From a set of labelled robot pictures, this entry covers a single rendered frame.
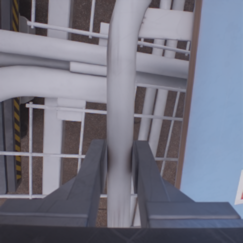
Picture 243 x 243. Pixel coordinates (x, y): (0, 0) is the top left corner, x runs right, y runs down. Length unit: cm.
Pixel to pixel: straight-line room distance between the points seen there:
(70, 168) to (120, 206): 71
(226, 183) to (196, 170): 4
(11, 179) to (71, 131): 35
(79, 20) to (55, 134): 54
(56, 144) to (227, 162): 25
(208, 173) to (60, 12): 28
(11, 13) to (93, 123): 49
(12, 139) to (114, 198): 36
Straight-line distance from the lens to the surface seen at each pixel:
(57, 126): 32
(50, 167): 35
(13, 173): 53
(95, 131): 79
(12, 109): 47
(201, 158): 17
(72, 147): 82
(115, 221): 18
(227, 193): 21
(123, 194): 16
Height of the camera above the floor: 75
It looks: 71 degrees down
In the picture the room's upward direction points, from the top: 143 degrees clockwise
